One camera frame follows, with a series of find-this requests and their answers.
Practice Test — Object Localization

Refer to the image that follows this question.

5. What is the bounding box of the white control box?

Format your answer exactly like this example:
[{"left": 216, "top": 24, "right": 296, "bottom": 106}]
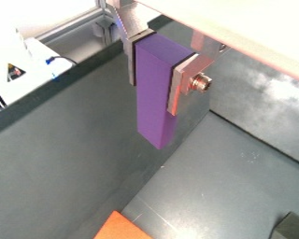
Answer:
[{"left": 0, "top": 28, "right": 73, "bottom": 111}]

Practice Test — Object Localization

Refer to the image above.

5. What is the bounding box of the black curved holder bracket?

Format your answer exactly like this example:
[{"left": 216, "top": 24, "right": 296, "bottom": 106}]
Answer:
[{"left": 270, "top": 212, "right": 299, "bottom": 239}]

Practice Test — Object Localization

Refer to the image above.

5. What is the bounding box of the purple rectangular block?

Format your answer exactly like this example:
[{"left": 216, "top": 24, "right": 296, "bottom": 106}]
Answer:
[{"left": 135, "top": 34, "right": 193, "bottom": 149}]

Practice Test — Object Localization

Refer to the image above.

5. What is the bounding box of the aluminium frame profile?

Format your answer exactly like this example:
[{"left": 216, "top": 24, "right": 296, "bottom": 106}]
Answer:
[{"left": 36, "top": 0, "right": 117, "bottom": 48}]

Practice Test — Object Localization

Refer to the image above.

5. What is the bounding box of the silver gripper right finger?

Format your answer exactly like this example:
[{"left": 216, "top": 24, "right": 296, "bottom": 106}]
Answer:
[{"left": 167, "top": 31, "right": 228, "bottom": 116}]

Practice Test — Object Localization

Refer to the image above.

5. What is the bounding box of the red shape-sorting board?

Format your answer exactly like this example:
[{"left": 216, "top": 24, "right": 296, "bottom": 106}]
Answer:
[{"left": 93, "top": 211, "right": 152, "bottom": 239}]

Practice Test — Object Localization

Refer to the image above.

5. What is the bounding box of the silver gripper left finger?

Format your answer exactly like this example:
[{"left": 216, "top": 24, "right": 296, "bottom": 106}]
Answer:
[{"left": 106, "top": 0, "right": 155, "bottom": 86}]

